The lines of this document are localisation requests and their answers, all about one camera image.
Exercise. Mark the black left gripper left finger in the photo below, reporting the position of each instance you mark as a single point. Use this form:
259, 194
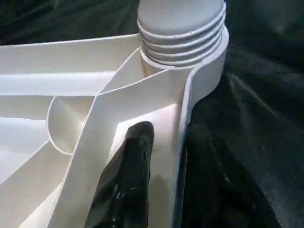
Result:
126, 185

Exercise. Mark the white plastic table top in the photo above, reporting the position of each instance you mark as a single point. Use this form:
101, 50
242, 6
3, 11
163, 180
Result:
71, 95

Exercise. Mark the white plastic table leg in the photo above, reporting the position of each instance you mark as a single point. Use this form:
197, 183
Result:
180, 23

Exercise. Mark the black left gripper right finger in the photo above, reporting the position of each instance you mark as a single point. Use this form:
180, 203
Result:
218, 190

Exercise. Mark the black table mat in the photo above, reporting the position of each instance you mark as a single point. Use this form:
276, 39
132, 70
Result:
266, 118

